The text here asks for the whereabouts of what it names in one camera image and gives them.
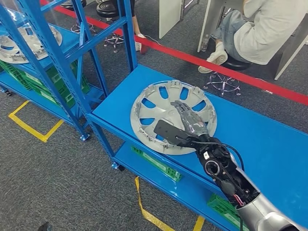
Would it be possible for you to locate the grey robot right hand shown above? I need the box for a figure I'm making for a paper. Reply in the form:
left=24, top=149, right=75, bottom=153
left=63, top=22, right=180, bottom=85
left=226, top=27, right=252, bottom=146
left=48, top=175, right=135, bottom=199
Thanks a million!
left=170, top=100, right=211, bottom=137

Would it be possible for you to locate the silver plastic wheel cover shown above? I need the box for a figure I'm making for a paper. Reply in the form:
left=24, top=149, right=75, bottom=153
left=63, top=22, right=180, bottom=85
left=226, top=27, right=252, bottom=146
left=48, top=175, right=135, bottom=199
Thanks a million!
left=130, top=79, right=218, bottom=156
left=0, top=24, right=63, bottom=64

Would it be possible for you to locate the blue metal shelf rack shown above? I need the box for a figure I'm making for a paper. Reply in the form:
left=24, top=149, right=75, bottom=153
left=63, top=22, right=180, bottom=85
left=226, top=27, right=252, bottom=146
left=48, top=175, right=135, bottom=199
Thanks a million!
left=17, top=0, right=308, bottom=231
left=0, top=0, right=110, bottom=142

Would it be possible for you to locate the red barrier belt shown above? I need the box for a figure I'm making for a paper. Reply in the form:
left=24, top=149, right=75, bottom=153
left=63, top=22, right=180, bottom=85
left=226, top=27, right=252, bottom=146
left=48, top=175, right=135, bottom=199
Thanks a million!
left=39, top=0, right=308, bottom=106

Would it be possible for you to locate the clear plastic bottle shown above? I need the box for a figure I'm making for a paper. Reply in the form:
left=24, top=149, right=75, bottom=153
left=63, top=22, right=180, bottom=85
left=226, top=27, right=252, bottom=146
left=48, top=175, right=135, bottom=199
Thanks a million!
left=200, top=34, right=209, bottom=53

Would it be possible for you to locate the black stool chrome base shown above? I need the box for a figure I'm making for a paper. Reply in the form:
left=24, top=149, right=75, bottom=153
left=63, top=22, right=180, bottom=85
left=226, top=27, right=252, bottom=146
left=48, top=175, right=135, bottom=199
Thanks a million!
left=96, top=0, right=125, bottom=54
left=60, top=0, right=97, bottom=35
left=202, top=54, right=253, bottom=98

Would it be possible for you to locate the person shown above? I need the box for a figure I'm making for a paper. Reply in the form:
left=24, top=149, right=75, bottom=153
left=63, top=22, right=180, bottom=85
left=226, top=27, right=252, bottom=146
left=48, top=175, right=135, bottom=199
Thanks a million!
left=198, top=0, right=308, bottom=75
left=131, top=0, right=150, bottom=55

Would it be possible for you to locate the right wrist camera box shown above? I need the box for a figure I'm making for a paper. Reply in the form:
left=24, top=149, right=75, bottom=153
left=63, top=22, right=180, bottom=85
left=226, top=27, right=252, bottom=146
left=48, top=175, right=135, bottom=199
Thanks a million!
left=153, top=119, right=202, bottom=149

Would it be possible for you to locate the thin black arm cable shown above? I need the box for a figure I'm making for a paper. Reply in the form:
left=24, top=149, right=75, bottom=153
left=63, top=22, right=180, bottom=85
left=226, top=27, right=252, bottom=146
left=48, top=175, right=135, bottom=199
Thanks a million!
left=211, top=142, right=245, bottom=173

